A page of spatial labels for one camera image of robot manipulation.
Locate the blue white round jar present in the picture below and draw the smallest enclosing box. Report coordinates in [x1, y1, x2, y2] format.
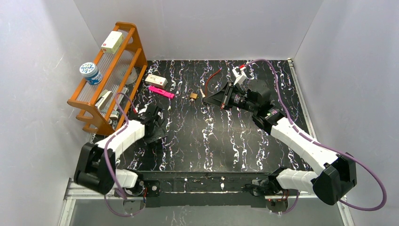
[79, 62, 103, 85]

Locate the white green box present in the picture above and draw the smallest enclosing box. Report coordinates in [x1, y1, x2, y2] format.
[101, 31, 124, 54]

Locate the pink plastic tool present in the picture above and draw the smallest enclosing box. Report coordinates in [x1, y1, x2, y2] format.
[149, 86, 175, 99]

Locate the brass padlock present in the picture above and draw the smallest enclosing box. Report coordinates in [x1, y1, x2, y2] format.
[189, 92, 198, 102]

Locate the orange wooden shelf rack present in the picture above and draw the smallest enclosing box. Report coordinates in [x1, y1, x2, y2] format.
[67, 22, 148, 136]

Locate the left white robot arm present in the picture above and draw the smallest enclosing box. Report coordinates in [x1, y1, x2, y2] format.
[73, 105, 167, 197]

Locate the small white cardboard box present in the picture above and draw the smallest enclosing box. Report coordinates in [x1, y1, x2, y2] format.
[144, 74, 168, 89]

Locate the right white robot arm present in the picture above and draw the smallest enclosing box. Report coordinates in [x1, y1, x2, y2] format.
[204, 80, 357, 205]

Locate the white stapler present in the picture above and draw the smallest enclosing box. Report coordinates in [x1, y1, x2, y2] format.
[95, 89, 113, 111]

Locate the red cable padlock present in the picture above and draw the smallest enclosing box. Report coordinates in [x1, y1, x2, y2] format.
[205, 68, 221, 96]

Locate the clear glass bowl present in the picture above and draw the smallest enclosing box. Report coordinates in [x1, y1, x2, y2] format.
[126, 68, 138, 85]

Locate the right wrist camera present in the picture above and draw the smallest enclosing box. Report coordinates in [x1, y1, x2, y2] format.
[232, 65, 247, 86]

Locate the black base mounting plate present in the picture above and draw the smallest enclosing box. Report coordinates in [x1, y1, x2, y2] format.
[113, 178, 300, 208]

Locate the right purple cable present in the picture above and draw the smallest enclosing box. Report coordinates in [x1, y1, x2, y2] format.
[240, 58, 388, 216]

